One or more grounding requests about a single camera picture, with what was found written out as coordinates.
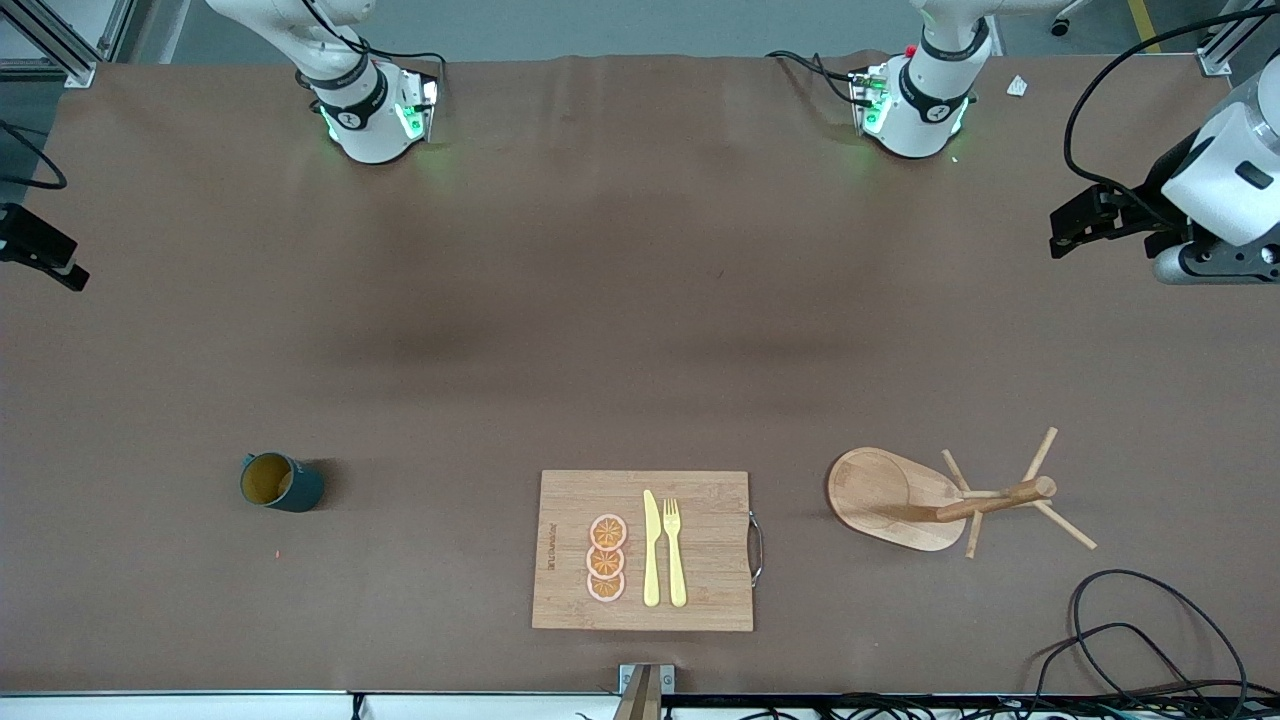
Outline teal cup with ochre inside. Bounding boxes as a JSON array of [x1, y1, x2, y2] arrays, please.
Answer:
[[239, 452, 326, 514]]

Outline wooden mug rack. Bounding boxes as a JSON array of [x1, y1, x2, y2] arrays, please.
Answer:
[[826, 427, 1098, 559]]

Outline brown table cover mat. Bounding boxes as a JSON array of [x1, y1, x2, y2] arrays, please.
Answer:
[[0, 52, 1280, 696]]

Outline yellow plastic fork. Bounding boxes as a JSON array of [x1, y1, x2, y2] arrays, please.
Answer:
[[663, 498, 688, 609]]

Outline yellow plastic knife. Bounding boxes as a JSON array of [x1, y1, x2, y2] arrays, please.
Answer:
[[643, 489, 662, 608]]

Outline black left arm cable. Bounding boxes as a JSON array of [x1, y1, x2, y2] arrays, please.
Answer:
[[1063, 5, 1280, 216]]

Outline aluminium frame profile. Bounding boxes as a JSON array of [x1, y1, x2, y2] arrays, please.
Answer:
[[1195, 0, 1280, 76], [0, 0, 136, 89]]

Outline black left base cable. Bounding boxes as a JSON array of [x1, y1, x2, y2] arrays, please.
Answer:
[[766, 50, 863, 107]]

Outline black base cable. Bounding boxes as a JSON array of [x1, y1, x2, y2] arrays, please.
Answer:
[[300, 0, 448, 81], [766, 50, 863, 107]]

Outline black looped cable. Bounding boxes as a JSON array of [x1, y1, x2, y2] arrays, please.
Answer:
[[1070, 570, 1251, 717], [1030, 622, 1201, 720]]

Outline black right base cable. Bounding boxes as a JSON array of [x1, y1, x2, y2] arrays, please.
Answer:
[[300, 0, 448, 81]]

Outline white table edge rail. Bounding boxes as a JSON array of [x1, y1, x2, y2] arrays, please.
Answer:
[[0, 690, 621, 720]]

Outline bamboo cutting board, metal handle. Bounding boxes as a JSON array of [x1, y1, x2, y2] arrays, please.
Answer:
[[531, 470, 764, 633]]

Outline black cable bundle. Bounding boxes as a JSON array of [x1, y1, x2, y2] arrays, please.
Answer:
[[660, 690, 1280, 720]]

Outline metal edge bracket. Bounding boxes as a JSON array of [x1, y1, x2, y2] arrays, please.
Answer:
[[612, 663, 676, 720]]

